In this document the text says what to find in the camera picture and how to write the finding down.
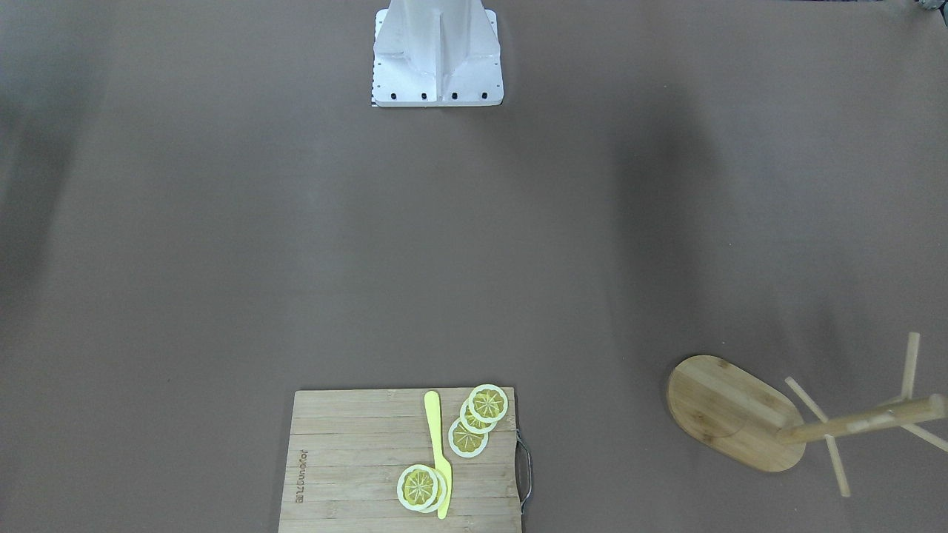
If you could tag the bamboo cutting board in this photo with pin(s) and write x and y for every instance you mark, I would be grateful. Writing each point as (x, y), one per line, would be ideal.
(347, 449)

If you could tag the lemon slice middle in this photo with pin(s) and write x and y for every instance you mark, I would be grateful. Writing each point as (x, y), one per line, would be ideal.
(471, 423)

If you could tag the wooden cup rack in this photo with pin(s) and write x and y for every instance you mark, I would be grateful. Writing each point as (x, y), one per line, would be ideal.
(731, 411)

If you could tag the lemon slice top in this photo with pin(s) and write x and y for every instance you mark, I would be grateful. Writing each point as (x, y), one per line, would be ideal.
(488, 403)

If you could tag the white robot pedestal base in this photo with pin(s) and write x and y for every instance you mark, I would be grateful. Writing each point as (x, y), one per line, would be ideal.
(436, 54)

